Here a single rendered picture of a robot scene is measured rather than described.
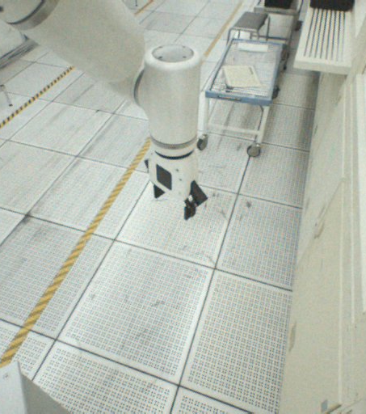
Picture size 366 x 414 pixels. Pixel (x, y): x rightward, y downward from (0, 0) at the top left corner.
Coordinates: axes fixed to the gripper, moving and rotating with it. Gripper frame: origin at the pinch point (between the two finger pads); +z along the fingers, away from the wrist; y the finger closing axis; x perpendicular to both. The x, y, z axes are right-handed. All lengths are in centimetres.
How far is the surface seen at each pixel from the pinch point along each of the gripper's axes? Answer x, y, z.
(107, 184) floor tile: 47, -111, 101
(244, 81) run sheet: 147, -80, 54
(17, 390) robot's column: -45, -2, 25
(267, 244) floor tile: 80, -6, 100
